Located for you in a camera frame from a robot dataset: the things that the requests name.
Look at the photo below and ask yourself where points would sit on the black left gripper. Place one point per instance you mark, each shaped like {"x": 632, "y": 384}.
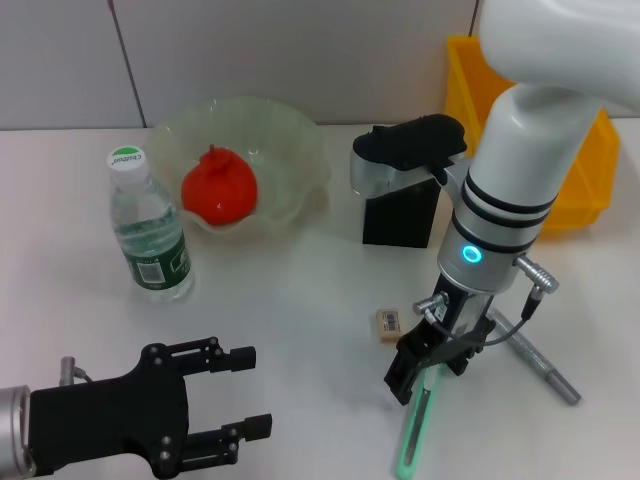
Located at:
{"x": 110, "y": 420}

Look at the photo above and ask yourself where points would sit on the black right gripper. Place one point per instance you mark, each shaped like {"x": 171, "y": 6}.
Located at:
{"x": 457, "y": 310}

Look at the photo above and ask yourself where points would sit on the mint green pen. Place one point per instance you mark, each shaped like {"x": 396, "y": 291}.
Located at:
{"x": 412, "y": 440}

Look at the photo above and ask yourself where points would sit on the clear green label water bottle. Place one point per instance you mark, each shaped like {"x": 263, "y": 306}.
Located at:
{"x": 150, "y": 235}

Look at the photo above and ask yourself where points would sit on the red orange toy fruit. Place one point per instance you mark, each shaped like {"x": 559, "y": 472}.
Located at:
{"x": 220, "y": 187}

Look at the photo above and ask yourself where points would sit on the beige eraser with barcode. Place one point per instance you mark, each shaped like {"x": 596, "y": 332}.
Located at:
{"x": 387, "y": 325}

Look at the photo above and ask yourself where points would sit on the grey marker pen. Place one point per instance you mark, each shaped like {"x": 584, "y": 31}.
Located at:
{"x": 540, "y": 362}

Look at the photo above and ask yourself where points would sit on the black mesh pen holder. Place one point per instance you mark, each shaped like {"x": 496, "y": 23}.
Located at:
{"x": 400, "y": 220}

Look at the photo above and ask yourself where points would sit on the green glass fruit bowl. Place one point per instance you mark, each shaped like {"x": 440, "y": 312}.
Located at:
{"x": 290, "y": 150}

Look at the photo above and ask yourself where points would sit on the yellow plastic bin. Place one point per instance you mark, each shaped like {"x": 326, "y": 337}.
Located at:
{"x": 467, "y": 85}

